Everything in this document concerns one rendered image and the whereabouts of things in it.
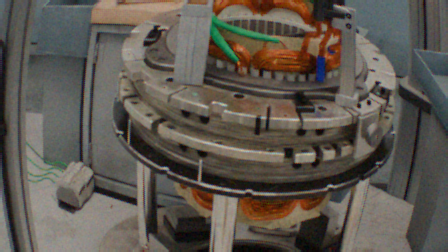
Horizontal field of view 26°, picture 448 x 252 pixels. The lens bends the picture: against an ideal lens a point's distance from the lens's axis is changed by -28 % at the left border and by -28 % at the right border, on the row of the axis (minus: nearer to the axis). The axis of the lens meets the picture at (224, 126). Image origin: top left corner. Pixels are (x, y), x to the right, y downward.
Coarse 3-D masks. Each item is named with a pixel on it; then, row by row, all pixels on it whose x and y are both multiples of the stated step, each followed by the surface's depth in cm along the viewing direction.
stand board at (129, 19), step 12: (108, 0) 152; (132, 0) 151; (144, 0) 151; (156, 0) 151; (168, 0) 151; (96, 12) 149; (108, 12) 149; (120, 12) 148; (132, 12) 148; (144, 12) 147; (156, 12) 147; (132, 24) 149
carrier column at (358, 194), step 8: (360, 184) 131; (368, 184) 132; (352, 192) 132; (360, 192) 132; (352, 200) 132; (360, 200) 132; (352, 208) 133; (360, 208) 133; (352, 216) 133; (360, 216) 134; (344, 224) 134; (352, 224) 134; (344, 232) 135; (352, 232) 134; (344, 240) 135; (352, 240) 135; (336, 248) 137; (344, 248) 135
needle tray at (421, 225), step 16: (416, 64) 146; (432, 64) 149; (416, 80) 147; (432, 80) 139; (432, 96) 140; (432, 112) 144; (432, 128) 144; (432, 144) 144; (432, 160) 144; (432, 176) 143; (432, 192) 143; (416, 208) 150; (432, 208) 142; (416, 224) 149; (432, 224) 142; (416, 240) 148; (432, 240) 144
